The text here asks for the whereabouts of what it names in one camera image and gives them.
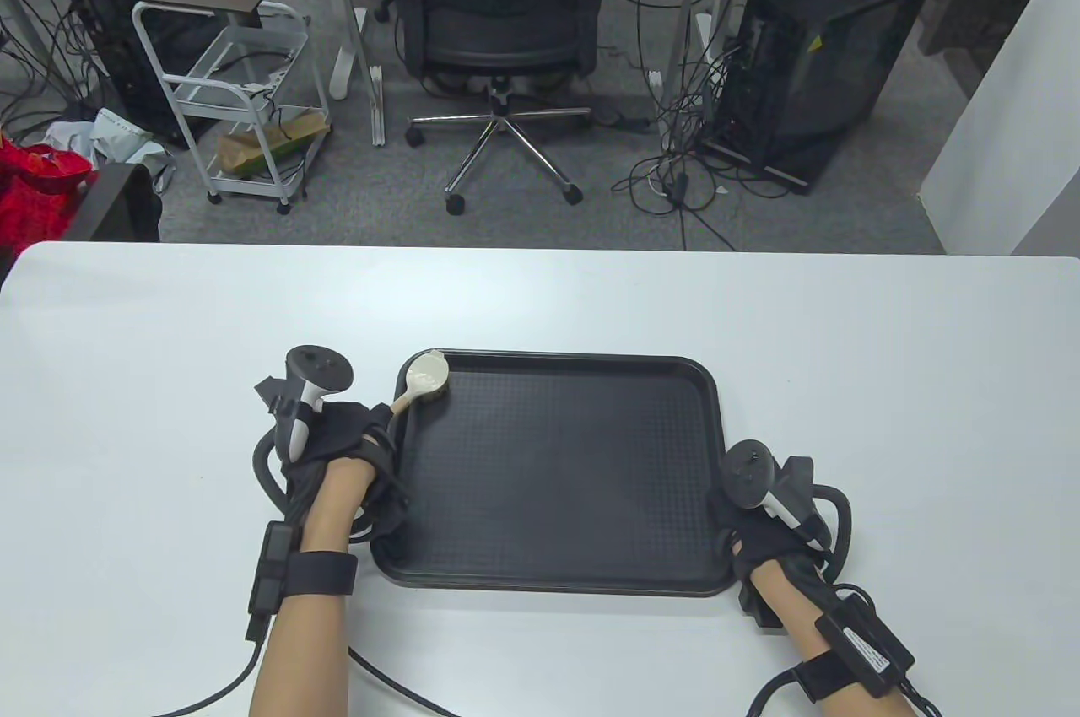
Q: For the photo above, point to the person's left hand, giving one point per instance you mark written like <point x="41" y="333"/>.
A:
<point x="337" y="430"/>

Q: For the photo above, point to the person's right hand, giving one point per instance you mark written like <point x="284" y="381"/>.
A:
<point x="759" y="536"/>

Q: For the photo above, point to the black plastic tray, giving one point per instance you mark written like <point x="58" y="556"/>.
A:
<point x="574" y="481"/>

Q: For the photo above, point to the person's left forearm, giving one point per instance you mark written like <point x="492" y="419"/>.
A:
<point x="325" y="514"/>

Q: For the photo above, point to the person's right forearm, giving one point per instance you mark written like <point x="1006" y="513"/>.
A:
<point x="789" y="607"/>

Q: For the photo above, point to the white and grey left controller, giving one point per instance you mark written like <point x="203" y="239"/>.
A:
<point x="316" y="367"/>

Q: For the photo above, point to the white and grey controller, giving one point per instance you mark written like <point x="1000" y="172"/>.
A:
<point x="747" y="468"/>
<point x="316" y="367"/>

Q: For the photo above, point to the white and grey right controller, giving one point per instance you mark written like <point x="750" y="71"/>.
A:
<point x="747" y="468"/>

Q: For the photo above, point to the black labelled right wrist box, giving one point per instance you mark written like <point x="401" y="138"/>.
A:
<point x="869" y="641"/>

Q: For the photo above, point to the black left wrist sensor box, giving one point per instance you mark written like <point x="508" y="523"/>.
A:
<point x="272" y="569"/>

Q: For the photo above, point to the brown cardboard packaging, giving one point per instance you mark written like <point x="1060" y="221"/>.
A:
<point x="253" y="152"/>

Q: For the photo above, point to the black chair back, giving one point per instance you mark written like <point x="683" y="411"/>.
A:
<point x="110" y="202"/>

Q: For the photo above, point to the white desk foot bar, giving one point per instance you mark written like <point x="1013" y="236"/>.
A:
<point x="377" y="105"/>

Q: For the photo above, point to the white power strip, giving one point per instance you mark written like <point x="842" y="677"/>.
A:
<point x="266" y="83"/>

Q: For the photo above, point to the grey plastic bags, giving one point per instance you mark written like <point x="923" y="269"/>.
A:
<point x="118" y="131"/>

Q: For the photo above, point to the red bag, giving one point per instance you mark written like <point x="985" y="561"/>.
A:
<point x="34" y="194"/>

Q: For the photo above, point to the white metal utility cart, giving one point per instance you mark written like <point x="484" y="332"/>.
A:
<point x="261" y="34"/>

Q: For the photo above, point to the black mesh office chair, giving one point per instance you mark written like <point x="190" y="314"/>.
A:
<point x="498" y="17"/>

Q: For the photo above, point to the black computer tower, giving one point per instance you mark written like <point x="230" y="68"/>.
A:
<point x="93" y="0"/>
<point x="835" y="67"/>

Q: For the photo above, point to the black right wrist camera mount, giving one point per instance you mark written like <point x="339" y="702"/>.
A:
<point x="759" y="607"/>

